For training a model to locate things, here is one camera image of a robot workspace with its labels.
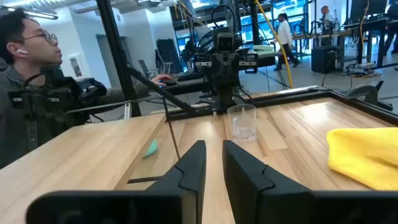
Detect person's glasses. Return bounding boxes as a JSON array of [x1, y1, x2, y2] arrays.
[[21, 29, 59, 44]]

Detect teal mug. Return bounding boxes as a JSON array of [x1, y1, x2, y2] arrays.
[[142, 139, 159, 159]]

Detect person's hand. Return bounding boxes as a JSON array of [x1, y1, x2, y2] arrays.
[[151, 73, 174, 85]]

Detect black diagonal frame brace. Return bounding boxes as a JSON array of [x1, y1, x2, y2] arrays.
[[126, 66, 196, 113]]

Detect person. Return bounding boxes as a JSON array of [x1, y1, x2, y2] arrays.
[[320, 5, 336, 47], [271, 12, 301, 72], [0, 7, 174, 169]]

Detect yellow cloth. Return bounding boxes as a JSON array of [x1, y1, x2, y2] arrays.
[[326, 127, 398, 191]]

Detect framed wall picture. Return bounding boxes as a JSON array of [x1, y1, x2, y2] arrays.
[[68, 55, 83, 78]]

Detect dark desk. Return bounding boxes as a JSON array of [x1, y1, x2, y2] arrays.
[[343, 17, 398, 71]]

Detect black panel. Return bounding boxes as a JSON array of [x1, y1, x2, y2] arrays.
[[155, 38, 185, 74]]

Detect clear glass cup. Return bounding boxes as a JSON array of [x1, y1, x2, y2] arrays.
[[226, 104, 257, 141]]

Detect black frame post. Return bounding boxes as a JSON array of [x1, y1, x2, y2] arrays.
[[95, 0, 142, 118]]

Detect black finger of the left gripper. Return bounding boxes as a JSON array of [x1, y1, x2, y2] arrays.
[[216, 62, 228, 87], [227, 62, 239, 87]]

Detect grey metal bracket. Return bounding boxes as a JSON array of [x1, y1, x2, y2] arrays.
[[345, 80, 394, 111]]

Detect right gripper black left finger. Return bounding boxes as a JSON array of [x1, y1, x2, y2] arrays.
[[26, 139, 208, 224]]

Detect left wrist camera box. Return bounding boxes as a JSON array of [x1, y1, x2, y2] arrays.
[[216, 32, 234, 53]]

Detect ceiling light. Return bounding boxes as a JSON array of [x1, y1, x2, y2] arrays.
[[0, 5, 59, 21]]

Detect grey chair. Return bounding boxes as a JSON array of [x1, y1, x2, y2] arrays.
[[137, 58, 159, 79]]

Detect black table edge frame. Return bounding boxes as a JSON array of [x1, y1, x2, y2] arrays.
[[166, 85, 398, 126]]

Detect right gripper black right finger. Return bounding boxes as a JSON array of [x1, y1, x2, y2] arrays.
[[222, 139, 398, 224]]

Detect black cable loop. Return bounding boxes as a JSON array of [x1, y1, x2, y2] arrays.
[[211, 4, 239, 32]]

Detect yellow cable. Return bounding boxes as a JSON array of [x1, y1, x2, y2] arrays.
[[254, 0, 294, 90]]

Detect black box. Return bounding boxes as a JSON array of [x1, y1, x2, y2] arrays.
[[311, 45, 341, 74]]

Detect black monitor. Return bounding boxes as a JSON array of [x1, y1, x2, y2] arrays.
[[350, 0, 388, 21]]

